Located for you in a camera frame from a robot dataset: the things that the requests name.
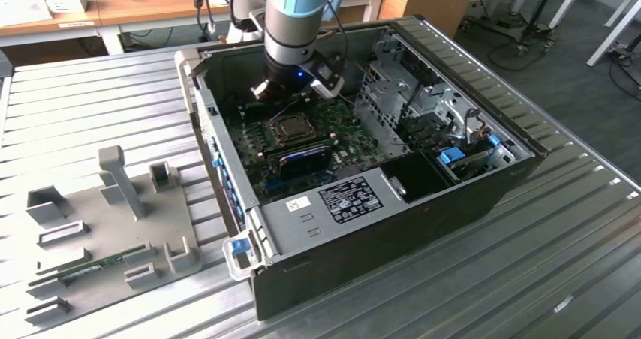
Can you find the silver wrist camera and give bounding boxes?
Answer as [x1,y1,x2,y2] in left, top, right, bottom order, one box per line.
[307,52,347,100]

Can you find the black floor cable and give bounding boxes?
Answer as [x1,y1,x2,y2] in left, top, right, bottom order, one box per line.
[607,52,641,104]
[488,34,548,73]

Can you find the black wheeled stand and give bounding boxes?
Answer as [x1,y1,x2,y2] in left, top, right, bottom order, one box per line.
[458,0,561,58]

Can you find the silver green CPU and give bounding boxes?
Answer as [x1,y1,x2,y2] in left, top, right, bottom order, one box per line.
[279,118,313,137]

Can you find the silver perforated drive cage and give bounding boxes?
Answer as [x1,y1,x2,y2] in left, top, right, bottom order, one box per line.
[354,29,485,156]

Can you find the green RAM stick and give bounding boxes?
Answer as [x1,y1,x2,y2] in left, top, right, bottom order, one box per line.
[58,244,150,281]

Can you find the RAM slot black latches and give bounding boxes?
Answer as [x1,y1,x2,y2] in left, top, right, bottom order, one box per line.
[261,138,337,157]
[262,143,338,162]

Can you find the black graphics card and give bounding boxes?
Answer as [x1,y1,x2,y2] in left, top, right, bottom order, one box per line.
[269,145,335,181]

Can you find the hard disk in blue carrier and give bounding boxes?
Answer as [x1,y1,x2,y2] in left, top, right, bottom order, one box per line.
[434,147,502,185]

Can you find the wooden cabinet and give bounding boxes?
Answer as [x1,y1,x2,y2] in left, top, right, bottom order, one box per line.
[378,0,480,40]

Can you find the multicolour wire bundle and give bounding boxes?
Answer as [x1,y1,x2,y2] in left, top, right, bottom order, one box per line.
[462,108,496,145]

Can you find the grey parts rack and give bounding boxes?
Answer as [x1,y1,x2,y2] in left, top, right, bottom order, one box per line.
[22,145,206,327]

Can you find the CPU socket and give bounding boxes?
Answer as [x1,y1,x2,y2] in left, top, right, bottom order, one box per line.
[267,110,326,149]

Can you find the green motherboard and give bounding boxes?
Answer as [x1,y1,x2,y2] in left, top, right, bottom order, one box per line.
[222,91,402,205]

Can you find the white tape strip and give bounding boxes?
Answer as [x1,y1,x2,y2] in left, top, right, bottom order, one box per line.
[552,292,576,314]

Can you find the wooden top desk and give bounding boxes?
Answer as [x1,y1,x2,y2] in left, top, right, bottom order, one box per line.
[92,0,390,36]
[0,0,124,57]

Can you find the black grey PC case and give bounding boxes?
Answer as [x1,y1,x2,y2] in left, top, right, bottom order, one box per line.
[174,15,577,321]

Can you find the blue case release latch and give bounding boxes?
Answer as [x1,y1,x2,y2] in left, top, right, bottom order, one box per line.
[227,237,251,257]

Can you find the black camera cable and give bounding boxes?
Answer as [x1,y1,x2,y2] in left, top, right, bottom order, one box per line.
[327,1,353,71]

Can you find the hanging cable white plug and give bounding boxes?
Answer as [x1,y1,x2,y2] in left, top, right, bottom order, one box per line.
[206,0,227,43]

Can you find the blue disk bay rail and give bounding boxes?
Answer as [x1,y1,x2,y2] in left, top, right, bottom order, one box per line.
[486,135,516,166]

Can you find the silver socket cover frame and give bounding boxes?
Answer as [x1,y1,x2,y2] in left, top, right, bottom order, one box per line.
[270,112,323,146]

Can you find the RAM slot white latches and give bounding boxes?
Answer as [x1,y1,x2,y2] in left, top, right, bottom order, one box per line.
[259,135,335,154]
[262,141,338,160]

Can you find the white paper sheets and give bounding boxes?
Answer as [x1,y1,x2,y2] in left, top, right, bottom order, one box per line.
[0,0,55,28]

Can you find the silver CPU locking lever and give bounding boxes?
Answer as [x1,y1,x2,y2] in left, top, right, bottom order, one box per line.
[267,99,299,122]

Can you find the grey power supply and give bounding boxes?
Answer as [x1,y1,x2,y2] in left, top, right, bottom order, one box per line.
[255,167,408,257]

